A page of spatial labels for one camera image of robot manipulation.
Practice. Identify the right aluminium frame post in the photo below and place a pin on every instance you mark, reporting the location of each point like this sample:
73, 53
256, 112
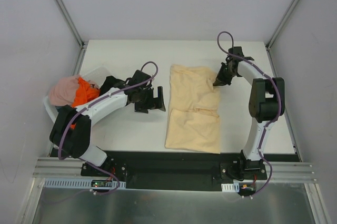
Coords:
282, 23

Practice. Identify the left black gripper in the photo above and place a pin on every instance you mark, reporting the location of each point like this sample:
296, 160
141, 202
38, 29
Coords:
152, 100

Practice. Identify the white plastic laundry basket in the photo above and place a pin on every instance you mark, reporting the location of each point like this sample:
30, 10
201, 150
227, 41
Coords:
97, 75

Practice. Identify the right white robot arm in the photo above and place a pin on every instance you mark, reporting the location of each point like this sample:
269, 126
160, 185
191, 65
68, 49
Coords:
266, 105

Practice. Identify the right white cable duct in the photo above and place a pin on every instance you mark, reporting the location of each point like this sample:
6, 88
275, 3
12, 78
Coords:
234, 187

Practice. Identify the cream yellow t shirt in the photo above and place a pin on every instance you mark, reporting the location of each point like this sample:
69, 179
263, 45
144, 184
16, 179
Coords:
193, 122

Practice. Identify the orange t shirt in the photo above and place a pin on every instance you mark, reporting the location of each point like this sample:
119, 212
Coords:
87, 91

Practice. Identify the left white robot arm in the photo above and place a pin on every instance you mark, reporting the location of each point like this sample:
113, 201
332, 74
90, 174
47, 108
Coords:
71, 131

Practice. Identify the left aluminium frame post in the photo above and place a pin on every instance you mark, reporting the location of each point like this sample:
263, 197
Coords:
68, 20

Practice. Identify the pink t shirt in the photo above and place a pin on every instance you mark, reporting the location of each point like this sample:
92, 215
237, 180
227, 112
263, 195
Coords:
63, 93

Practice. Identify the blue t shirt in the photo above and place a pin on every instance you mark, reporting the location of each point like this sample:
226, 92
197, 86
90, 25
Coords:
62, 109

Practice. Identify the left white cable duct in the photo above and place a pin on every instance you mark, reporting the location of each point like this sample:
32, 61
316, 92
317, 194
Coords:
69, 183

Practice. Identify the aluminium frame post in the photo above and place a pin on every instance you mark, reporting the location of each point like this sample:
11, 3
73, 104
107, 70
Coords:
282, 23
68, 20

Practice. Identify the white cable duct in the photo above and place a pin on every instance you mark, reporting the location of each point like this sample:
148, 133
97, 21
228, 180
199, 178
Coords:
234, 187
69, 183

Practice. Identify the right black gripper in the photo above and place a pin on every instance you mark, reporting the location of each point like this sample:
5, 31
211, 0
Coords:
225, 71

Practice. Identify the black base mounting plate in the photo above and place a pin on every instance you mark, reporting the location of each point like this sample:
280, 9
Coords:
173, 170

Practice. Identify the black t shirt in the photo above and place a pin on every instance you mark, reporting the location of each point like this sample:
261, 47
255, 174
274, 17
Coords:
111, 82

